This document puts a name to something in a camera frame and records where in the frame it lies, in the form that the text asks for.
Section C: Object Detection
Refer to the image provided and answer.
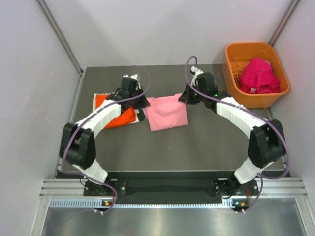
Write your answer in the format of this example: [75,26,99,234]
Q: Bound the wrist white camera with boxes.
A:
[190,66,204,86]
[123,74,140,82]

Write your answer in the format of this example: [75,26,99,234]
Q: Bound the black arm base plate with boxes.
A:
[55,171,292,204]

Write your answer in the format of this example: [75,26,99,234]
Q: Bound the orange plastic basket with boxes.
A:
[222,42,290,109]

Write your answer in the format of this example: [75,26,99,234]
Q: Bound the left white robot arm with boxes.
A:
[59,74,150,195]

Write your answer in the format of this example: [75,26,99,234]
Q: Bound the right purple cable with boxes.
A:
[184,56,292,214]

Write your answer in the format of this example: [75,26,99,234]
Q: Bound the aluminium frame rail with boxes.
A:
[39,178,308,198]

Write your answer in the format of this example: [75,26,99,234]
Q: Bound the grey slotted cable duct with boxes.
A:
[49,197,245,209]

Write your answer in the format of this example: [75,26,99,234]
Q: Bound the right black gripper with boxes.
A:
[179,83,206,105]

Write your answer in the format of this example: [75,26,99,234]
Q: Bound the dark green t shirt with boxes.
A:
[135,109,146,122]

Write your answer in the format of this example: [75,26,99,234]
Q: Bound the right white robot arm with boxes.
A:
[178,66,286,195]

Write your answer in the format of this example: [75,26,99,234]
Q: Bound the purple cable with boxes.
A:
[184,56,292,214]
[61,65,151,216]

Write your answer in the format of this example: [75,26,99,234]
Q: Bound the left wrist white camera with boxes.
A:
[123,74,140,82]

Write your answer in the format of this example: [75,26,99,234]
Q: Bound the light pink t shirt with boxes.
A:
[144,93,188,131]

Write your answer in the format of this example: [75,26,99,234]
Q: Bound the white printed t shirt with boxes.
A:
[93,92,141,127]

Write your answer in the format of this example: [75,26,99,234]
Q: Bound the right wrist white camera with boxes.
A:
[190,66,204,86]

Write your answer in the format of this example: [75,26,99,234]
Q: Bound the magenta t shirt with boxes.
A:
[239,58,281,94]

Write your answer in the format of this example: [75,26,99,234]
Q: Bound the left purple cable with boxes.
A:
[61,65,151,216]

